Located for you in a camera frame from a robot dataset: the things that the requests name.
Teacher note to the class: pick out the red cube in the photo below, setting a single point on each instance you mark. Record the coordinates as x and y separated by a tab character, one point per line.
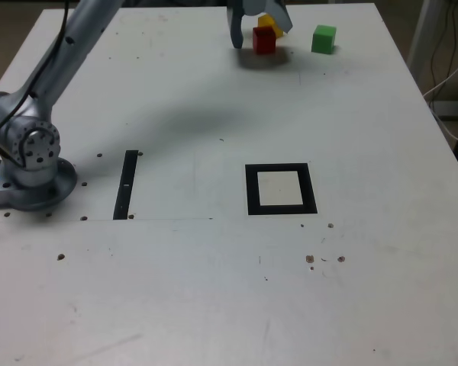
264	42

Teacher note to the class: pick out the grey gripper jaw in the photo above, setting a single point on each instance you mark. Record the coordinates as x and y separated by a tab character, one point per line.
278	15
235	26

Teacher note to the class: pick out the green cube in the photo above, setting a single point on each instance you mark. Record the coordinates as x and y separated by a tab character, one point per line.
323	40

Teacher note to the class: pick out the black tape strip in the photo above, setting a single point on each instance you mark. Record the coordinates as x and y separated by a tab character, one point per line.
125	171

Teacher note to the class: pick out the yellow cube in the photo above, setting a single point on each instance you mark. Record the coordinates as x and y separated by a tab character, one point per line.
267	22

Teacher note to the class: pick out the black tape square outline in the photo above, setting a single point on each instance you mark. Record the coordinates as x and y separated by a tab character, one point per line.
252	190

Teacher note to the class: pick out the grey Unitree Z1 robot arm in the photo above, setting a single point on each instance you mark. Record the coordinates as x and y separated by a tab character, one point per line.
26	179

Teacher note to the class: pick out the white metal frame leg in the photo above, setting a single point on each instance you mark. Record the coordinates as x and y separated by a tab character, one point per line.
421	34

